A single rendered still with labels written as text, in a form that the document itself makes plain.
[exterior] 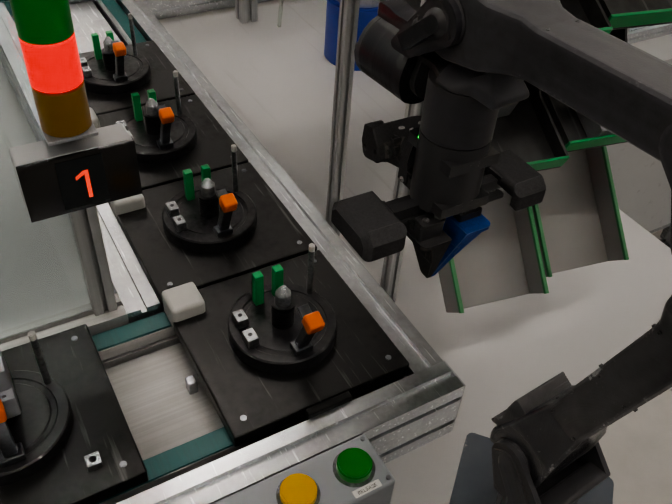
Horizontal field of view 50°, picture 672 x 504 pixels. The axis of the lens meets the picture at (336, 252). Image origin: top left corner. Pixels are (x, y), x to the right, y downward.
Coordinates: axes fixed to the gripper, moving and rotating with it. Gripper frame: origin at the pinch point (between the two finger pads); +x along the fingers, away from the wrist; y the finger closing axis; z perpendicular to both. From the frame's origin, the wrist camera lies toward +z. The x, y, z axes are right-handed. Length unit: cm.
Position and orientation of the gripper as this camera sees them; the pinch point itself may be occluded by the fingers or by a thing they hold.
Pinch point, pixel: (432, 246)
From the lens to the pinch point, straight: 64.7
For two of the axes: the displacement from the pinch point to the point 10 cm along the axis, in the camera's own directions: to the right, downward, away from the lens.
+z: -4.9, -6.1, 6.3
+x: -0.6, 7.4, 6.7
